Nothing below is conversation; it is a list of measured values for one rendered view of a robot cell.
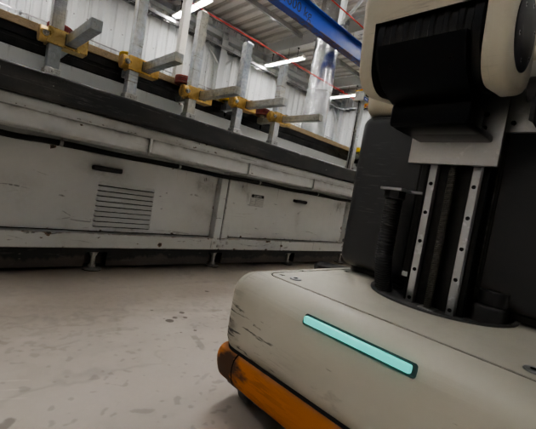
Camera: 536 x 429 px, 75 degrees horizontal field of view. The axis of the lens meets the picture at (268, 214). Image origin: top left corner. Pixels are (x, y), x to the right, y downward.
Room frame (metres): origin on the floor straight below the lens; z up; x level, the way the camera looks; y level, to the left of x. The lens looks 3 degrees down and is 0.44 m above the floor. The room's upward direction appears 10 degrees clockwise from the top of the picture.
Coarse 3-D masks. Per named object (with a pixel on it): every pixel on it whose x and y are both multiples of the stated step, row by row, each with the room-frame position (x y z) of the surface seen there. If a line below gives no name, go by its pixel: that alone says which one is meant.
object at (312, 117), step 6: (312, 114) 1.69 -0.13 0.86; (318, 114) 1.66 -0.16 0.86; (258, 120) 1.96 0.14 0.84; (264, 120) 1.92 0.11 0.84; (282, 120) 1.82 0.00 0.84; (288, 120) 1.79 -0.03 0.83; (294, 120) 1.76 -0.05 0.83; (300, 120) 1.74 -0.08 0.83; (306, 120) 1.71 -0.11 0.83; (312, 120) 1.68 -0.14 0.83; (318, 120) 1.66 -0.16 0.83
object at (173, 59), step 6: (168, 54) 1.16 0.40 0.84; (174, 54) 1.13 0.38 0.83; (180, 54) 1.14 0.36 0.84; (150, 60) 1.26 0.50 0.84; (156, 60) 1.22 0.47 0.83; (162, 60) 1.19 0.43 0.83; (168, 60) 1.16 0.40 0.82; (174, 60) 1.13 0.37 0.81; (180, 60) 1.14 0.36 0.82; (144, 66) 1.29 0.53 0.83; (150, 66) 1.25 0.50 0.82; (156, 66) 1.22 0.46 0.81; (162, 66) 1.21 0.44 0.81; (168, 66) 1.20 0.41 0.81; (150, 72) 1.30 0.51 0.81
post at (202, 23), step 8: (200, 16) 1.45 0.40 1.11; (208, 16) 1.47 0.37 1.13; (200, 24) 1.45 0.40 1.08; (200, 32) 1.45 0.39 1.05; (200, 40) 1.46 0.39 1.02; (192, 48) 1.47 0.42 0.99; (200, 48) 1.46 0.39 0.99; (192, 56) 1.46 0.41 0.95; (200, 56) 1.46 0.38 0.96; (192, 64) 1.46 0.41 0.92; (200, 64) 1.47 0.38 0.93; (192, 72) 1.45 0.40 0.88; (200, 72) 1.47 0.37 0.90; (192, 80) 1.45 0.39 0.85; (184, 104) 1.47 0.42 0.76; (192, 104) 1.46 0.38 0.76; (192, 112) 1.47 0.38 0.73
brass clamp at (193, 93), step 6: (180, 90) 1.45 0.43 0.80; (186, 90) 1.43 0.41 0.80; (192, 90) 1.45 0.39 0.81; (198, 90) 1.47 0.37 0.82; (186, 96) 1.45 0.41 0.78; (192, 96) 1.45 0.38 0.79; (198, 96) 1.47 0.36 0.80; (198, 102) 1.50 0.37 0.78; (204, 102) 1.49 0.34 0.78; (210, 102) 1.51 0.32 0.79
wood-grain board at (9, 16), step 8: (0, 16) 1.17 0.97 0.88; (8, 16) 1.19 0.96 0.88; (16, 16) 1.20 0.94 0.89; (16, 24) 1.21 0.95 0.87; (24, 24) 1.22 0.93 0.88; (32, 24) 1.23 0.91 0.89; (88, 48) 1.36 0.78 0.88; (96, 48) 1.38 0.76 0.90; (104, 56) 1.40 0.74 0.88; (112, 56) 1.43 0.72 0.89; (160, 72) 1.57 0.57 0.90; (168, 80) 1.60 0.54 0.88; (200, 88) 1.72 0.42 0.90; (288, 128) 2.18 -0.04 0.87; (296, 128) 2.22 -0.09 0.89; (312, 136) 2.34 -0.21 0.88; (320, 136) 2.40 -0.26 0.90; (336, 144) 2.54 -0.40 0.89
